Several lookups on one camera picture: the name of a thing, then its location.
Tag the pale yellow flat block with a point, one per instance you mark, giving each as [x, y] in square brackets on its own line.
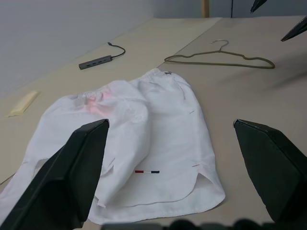
[22, 103]

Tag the olive green clothes hanger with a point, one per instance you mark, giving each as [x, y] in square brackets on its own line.
[216, 64]

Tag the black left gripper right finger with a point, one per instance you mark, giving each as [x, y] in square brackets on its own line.
[278, 172]

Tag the white shorts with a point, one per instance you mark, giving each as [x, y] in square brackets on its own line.
[168, 134]

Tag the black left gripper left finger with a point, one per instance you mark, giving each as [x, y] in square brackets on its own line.
[60, 177]

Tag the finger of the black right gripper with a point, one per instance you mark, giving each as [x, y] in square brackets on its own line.
[297, 30]
[257, 4]

